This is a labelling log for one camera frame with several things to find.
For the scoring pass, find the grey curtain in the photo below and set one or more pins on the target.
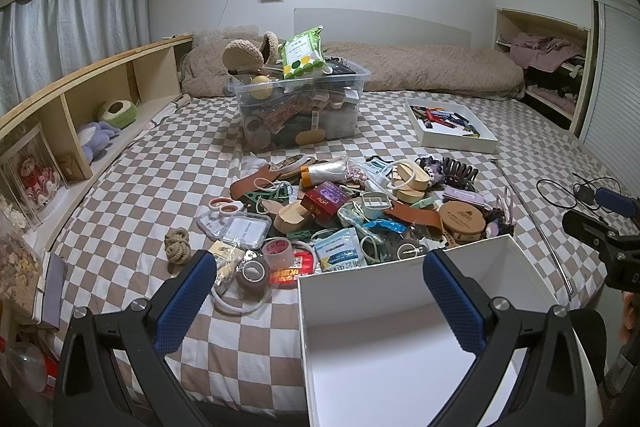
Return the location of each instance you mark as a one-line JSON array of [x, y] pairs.
[[65, 37]]

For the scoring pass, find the wooden bedside shelf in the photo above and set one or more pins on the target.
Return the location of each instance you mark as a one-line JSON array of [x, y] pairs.
[[100, 79]]

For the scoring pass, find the blue white packet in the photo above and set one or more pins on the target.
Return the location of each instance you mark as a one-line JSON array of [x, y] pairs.
[[340, 252]]

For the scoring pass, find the red white item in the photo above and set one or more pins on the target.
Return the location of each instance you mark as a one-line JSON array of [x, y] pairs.
[[30, 367]]

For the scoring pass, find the lavender plush toy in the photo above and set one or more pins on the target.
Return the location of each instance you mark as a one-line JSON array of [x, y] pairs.
[[97, 139]]

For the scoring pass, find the clear container of beige bits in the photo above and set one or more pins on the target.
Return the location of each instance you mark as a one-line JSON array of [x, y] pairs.
[[17, 267]]

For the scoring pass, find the dark crochet scrunchie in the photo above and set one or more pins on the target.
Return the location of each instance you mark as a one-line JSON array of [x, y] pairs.
[[430, 167]]

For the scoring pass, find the metal rod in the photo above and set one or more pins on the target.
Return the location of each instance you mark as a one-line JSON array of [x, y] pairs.
[[535, 227]]

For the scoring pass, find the pale square plastic frame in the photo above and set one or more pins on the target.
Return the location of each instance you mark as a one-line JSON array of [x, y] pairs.
[[377, 201]]

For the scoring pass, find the red packet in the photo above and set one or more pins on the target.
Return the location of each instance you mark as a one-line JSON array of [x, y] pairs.
[[295, 274]]

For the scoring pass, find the wooden block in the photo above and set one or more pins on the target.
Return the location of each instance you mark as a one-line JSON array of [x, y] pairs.
[[290, 219]]

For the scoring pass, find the wooden oval box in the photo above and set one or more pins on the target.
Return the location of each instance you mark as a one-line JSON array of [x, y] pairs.
[[415, 187]]

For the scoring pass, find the purple notebook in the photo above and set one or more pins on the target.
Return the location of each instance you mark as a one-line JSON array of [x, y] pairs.
[[52, 287]]

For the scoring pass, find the pile of pens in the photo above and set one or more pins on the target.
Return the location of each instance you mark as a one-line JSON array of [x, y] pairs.
[[445, 117]]

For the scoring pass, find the pink clothes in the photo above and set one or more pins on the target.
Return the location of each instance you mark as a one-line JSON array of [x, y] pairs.
[[540, 49]]

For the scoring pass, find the blue brown crochet piece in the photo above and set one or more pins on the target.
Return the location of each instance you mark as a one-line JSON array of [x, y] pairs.
[[495, 224]]

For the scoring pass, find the beige quilt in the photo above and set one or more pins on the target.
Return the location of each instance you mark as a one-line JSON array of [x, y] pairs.
[[425, 67]]

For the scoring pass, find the green plush toy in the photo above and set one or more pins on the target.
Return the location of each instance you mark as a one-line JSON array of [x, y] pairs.
[[117, 114]]

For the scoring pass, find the clear plastic case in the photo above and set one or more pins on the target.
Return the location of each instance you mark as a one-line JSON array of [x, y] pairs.
[[245, 232]]

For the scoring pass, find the bag of small trinkets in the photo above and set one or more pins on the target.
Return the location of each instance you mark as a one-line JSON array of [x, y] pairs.
[[225, 259]]

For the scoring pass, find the silver pouch with orange cap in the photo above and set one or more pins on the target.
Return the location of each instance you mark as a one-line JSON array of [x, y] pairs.
[[325, 172]]

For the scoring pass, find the brown plush slippers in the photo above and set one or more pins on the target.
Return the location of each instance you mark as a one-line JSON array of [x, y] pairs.
[[245, 52]]

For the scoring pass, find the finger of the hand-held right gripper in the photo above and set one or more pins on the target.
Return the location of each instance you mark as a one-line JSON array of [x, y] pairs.
[[592, 232], [617, 203]]

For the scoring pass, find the clear tape roll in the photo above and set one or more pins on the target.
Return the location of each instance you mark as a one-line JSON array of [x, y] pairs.
[[277, 254]]

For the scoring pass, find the purple red carton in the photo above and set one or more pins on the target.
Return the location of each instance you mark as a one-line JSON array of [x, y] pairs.
[[325, 202]]

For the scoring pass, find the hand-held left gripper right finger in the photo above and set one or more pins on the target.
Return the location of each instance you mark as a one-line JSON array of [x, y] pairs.
[[452, 302]]

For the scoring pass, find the closet shelf unit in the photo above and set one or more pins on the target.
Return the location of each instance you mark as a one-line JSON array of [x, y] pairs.
[[505, 32]]

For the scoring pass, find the white louvered closet door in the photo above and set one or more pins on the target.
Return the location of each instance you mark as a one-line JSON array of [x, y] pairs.
[[615, 82]]

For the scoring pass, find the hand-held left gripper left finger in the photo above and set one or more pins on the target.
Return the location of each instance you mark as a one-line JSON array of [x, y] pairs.
[[185, 302]]

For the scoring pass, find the purple card packet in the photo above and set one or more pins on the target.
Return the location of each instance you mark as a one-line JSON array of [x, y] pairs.
[[462, 196]]

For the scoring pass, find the clear display case with doll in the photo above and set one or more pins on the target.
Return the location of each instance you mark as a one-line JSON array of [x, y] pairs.
[[32, 179]]

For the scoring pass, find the round wooden box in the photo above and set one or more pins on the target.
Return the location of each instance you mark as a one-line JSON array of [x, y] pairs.
[[462, 222]]

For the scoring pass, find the dark clothes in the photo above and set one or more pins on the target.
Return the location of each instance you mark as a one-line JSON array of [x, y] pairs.
[[555, 79]]

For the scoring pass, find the white tray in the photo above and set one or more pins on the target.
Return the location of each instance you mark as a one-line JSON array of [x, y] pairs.
[[450, 139]]

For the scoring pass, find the clear plastic storage bin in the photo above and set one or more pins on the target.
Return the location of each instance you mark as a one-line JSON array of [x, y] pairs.
[[300, 112]]

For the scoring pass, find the black hair claw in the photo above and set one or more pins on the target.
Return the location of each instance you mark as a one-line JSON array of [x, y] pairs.
[[460, 172]]

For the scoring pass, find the green wet wipes pack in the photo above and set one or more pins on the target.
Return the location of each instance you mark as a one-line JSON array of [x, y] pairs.
[[302, 54]]

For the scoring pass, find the brown leather piece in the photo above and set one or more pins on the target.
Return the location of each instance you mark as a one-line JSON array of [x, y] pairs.
[[415, 217]]

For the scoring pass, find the brown tape roll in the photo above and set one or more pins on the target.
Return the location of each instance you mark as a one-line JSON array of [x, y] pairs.
[[252, 274]]

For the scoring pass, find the white cardboard box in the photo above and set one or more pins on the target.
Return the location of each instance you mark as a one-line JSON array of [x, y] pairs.
[[380, 342]]

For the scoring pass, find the black charger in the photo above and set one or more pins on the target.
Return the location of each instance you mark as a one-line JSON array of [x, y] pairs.
[[584, 193]]

